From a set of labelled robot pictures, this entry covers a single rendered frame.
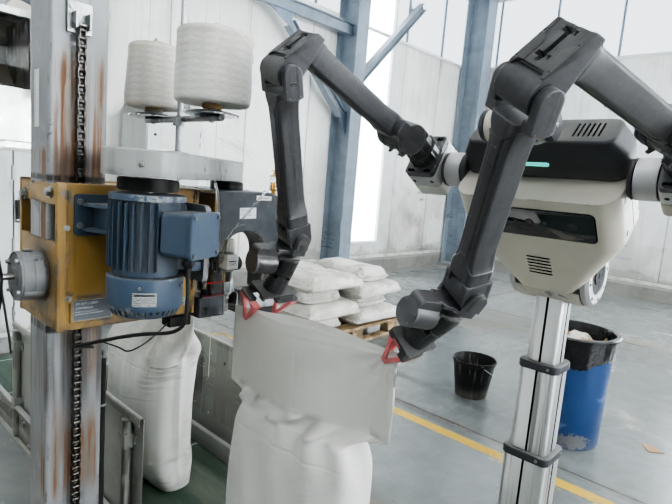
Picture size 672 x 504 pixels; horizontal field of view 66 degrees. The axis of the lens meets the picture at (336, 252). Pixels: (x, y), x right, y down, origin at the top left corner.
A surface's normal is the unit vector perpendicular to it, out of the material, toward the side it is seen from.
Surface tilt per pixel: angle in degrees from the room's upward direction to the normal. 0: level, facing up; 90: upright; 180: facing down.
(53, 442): 90
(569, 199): 40
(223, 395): 90
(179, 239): 90
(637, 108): 121
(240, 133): 90
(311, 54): 105
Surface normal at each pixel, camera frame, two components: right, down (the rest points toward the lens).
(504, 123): -0.92, 0.19
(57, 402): 0.73, 0.15
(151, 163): 0.37, 0.18
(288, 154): 0.52, 0.43
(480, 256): 0.33, 0.55
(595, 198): -0.38, -0.73
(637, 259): -0.68, 0.04
